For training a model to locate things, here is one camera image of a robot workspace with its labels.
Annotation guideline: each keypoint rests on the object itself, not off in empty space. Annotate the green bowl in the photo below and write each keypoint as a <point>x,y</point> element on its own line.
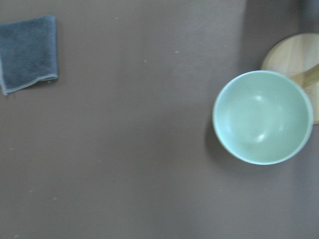
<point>262,117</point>

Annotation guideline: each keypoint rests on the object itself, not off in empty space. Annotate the grey folded cloth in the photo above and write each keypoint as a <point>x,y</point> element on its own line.
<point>28,53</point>

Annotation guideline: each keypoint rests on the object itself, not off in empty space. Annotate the wooden cup tree stand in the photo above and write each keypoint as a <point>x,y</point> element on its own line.
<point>297,57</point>

